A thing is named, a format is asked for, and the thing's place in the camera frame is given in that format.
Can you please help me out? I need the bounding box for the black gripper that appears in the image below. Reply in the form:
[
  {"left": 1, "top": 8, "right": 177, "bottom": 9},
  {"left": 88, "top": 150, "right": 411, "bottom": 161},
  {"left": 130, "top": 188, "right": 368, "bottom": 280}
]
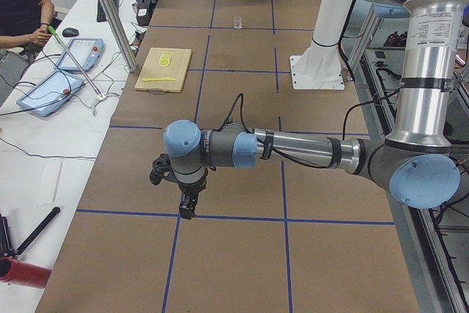
[{"left": 179, "top": 172, "right": 208, "bottom": 220}]

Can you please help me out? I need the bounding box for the clear glass measuring cup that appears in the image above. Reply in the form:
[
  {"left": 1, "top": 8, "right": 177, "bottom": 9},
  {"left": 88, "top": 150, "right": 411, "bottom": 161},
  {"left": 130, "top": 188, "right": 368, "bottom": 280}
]
[{"left": 233, "top": 16, "right": 243, "bottom": 29}]

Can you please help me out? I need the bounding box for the yellow plastic knife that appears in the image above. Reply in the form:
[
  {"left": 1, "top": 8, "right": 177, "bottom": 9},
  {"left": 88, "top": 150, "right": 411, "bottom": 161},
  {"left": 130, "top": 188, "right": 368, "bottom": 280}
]
[{"left": 141, "top": 76, "right": 177, "bottom": 82}]

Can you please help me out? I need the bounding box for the bamboo cutting board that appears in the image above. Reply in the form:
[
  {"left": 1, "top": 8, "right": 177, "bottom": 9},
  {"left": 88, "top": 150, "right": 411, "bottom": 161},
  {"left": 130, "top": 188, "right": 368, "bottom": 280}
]
[{"left": 135, "top": 48, "right": 192, "bottom": 93}]

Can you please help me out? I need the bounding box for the blue teach pendant near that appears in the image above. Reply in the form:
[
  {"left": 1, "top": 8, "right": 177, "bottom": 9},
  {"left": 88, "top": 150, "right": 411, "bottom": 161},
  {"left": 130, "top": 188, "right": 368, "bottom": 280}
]
[{"left": 16, "top": 70, "right": 84, "bottom": 117}]

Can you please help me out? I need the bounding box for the blue teach pendant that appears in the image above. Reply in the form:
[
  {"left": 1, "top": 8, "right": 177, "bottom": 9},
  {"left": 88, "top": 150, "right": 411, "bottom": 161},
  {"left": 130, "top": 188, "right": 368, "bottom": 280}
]
[
  {"left": 57, "top": 37, "right": 104, "bottom": 73},
  {"left": 16, "top": 70, "right": 84, "bottom": 117}
]

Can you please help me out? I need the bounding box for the red cylinder bottle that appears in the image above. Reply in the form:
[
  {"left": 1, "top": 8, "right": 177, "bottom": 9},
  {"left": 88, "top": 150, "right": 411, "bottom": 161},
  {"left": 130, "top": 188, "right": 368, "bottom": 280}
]
[{"left": 1, "top": 257, "right": 51, "bottom": 289}]

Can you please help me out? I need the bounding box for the blue teach pendant far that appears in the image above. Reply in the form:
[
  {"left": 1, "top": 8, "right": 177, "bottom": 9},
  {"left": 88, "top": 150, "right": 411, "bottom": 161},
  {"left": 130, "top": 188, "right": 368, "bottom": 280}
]
[{"left": 57, "top": 37, "right": 104, "bottom": 73}]

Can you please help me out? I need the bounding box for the black computer mouse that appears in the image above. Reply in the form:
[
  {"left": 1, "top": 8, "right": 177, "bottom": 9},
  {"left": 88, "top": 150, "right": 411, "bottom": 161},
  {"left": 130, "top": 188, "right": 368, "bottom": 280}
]
[{"left": 62, "top": 27, "right": 79, "bottom": 37}]

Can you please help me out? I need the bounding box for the black keyboard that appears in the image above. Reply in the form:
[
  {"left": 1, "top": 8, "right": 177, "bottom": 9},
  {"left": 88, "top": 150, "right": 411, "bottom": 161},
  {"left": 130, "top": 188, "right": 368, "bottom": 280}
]
[{"left": 96, "top": 0, "right": 120, "bottom": 23}]

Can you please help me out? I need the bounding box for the seated person black shirt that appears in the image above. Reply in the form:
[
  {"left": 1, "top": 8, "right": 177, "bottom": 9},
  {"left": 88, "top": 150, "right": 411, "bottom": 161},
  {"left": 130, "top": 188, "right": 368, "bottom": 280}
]
[{"left": 1, "top": 0, "right": 55, "bottom": 56}]

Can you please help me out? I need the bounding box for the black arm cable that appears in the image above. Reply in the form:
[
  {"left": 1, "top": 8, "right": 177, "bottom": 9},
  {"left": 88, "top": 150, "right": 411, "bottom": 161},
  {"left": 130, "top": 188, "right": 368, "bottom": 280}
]
[{"left": 215, "top": 92, "right": 256, "bottom": 134}]

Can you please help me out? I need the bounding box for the black handle tool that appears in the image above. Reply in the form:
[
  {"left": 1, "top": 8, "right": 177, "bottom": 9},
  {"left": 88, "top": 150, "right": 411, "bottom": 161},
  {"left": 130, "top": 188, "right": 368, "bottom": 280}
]
[{"left": 15, "top": 207, "right": 61, "bottom": 256}]

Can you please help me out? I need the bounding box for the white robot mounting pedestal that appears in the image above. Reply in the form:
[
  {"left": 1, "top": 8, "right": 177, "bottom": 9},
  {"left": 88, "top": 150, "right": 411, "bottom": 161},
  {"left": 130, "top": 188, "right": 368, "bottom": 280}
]
[{"left": 290, "top": 0, "right": 353, "bottom": 90}]

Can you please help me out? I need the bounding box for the silver reacher stick green handle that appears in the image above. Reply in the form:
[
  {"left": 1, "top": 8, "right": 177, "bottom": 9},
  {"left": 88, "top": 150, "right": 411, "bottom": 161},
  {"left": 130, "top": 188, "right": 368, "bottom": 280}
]
[{"left": 48, "top": 26, "right": 106, "bottom": 100}]

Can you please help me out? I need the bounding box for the aluminium frame post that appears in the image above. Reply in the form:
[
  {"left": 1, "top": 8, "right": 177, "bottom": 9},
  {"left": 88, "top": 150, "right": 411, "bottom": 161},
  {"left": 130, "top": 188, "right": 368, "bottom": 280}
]
[{"left": 99, "top": 0, "right": 137, "bottom": 73}]

